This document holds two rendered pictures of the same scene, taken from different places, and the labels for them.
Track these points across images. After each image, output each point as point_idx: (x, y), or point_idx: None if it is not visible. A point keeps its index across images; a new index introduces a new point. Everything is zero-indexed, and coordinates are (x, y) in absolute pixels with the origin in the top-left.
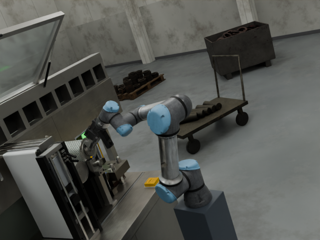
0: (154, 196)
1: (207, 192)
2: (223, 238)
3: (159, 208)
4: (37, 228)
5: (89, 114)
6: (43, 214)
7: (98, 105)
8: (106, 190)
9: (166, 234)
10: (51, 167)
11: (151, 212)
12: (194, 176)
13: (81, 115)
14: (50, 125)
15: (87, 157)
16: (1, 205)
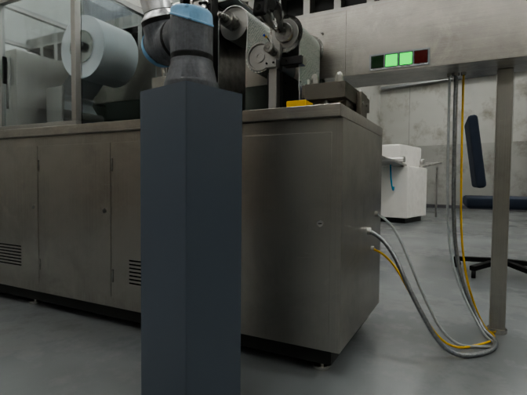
0: (263, 114)
1: (175, 70)
2: (158, 172)
3: (278, 150)
4: None
5: (428, 29)
6: None
7: (463, 21)
8: (273, 97)
9: (270, 199)
10: None
11: (255, 139)
12: (168, 27)
13: (405, 27)
14: (338, 21)
15: (276, 42)
16: None
